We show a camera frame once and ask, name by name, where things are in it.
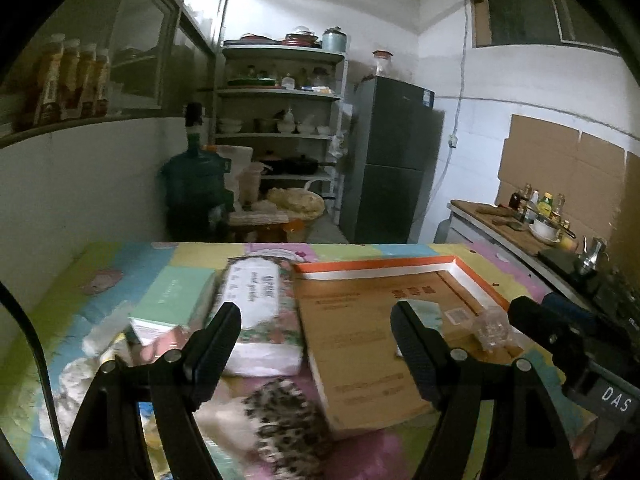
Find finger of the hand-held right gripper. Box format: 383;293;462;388
542;291;626;333
507;296;596;361

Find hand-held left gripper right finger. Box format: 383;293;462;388
390;300;581;480

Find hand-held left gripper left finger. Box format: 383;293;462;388
59;301;242;480

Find cardboard box with orange rim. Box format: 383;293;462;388
291;255;511;436

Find pink pouch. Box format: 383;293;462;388
139;327;185;362

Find leopard print cloth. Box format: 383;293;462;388
242;379;341;480

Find white floral fabric ring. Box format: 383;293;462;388
59;354;117;411

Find clear packet with green label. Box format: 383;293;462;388
400;299;444;356

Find black induction cooktop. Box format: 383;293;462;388
537;247;601;286

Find steel kettle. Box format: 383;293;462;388
575;237;608;273

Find green tissue box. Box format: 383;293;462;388
129;266;217;346

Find floral tissue pack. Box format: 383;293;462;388
220;255;305;378

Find white bowl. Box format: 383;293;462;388
529;217;561;243

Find cluster of condiment bottles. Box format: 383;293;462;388
507;183;571;226

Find kitchen counter cabinet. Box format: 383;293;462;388
435;199;640;311

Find wooden stool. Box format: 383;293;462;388
227;210;290;243

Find wooden chopping board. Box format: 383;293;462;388
450;199;551;256

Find orange plastic basin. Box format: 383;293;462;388
257;217;306;243

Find basket of flatbread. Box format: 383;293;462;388
265;187;326;221

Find translucent plastic pitcher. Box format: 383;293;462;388
237;162;266;206

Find large water jug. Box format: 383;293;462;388
160;145;236;241

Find white bag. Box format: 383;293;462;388
215;145;253;196

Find dark grey refrigerator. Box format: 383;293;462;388
340;76;445;245

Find black wok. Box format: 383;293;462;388
280;155;337;176

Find hanging plastic bags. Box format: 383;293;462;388
327;132;351;161

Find black water pump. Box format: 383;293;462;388
184;102;207;148

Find row of white bowls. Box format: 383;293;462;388
217;110;333;136

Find white metal shelf unit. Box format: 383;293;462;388
215;42;348;226

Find row of glass jars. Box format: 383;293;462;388
227;65;333;92

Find glass jar with red lid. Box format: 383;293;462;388
372;50;396;78

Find orange juice bottle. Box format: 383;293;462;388
59;39;82;121
22;34;66;128
77;43;99;117
93;48;111;115

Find flat dark pan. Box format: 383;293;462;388
223;34;281;46

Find high window with cardboard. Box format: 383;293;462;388
467;0;621;53

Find red pan with glass lid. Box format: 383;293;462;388
282;26;321;47

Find teal pot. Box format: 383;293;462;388
321;27;347;53

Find flattened cardboard wall sheet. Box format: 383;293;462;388
496;114;640;256

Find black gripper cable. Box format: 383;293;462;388
0;282;66;461

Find white wall cable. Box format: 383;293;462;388
430;0;476;221

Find aluminium frame glass window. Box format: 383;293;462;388
0;0;226;148

